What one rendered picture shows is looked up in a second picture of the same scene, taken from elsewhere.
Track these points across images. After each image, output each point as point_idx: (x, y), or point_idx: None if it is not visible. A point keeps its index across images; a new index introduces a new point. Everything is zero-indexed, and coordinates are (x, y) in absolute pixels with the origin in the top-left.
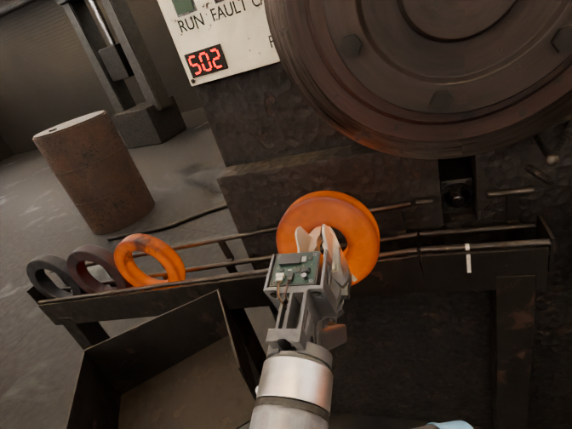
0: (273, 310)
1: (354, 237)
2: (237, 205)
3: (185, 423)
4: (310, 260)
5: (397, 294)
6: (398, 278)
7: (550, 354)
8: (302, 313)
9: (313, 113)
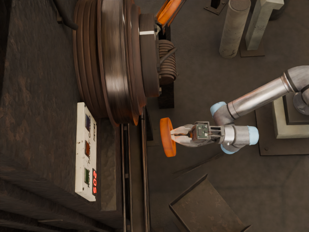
0: (129, 218)
1: (170, 125)
2: (119, 205)
3: (215, 211)
4: (199, 126)
5: (127, 147)
6: (145, 132)
7: None
8: (216, 126)
9: (97, 142)
